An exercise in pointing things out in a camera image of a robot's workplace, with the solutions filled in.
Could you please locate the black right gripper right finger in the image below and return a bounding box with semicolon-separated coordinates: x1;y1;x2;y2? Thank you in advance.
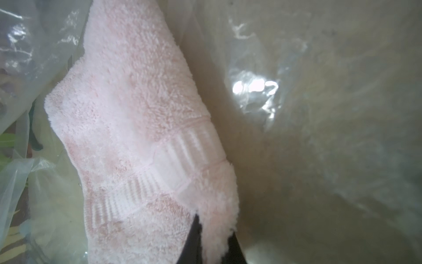
222;233;247;264

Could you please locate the clear plastic vacuum bag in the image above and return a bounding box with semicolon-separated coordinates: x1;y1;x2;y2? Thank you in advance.
1;1;422;264

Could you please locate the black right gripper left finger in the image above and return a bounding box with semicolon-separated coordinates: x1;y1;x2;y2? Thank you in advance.
177;215;203;264

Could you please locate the pink towel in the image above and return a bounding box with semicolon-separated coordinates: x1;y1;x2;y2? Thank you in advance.
45;1;239;264

